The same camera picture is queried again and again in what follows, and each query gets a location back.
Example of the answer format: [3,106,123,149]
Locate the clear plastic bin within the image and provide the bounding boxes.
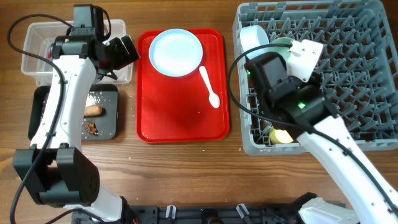
[21,19,134,86]

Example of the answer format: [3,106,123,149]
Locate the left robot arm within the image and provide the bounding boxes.
[13,4,139,223]

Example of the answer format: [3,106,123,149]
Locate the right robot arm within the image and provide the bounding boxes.
[244,40,397,223]

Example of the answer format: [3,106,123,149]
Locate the white plastic spoon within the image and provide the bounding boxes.
[199,66,220,108]

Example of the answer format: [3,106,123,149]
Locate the black plastic tray bin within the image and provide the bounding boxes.
[28,84,119,141]

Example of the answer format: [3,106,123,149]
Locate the red serving tray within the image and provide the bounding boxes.
[136,29,229,144]

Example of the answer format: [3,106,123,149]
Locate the yellow plastic cup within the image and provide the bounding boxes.
[269,126,294,144]

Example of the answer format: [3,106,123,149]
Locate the grey dishwasher rack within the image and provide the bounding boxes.
[232,1,397,151]

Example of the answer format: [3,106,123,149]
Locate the light blue bowl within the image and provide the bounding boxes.
[239,25,269,52]

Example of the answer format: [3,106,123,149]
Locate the light blue plate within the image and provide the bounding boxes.
[149,29,203,77]

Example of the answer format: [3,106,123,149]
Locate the brown food scrap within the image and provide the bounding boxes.
[85,121,98,135]

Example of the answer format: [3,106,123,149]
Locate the green bowl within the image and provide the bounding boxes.
[269,37,294,63]

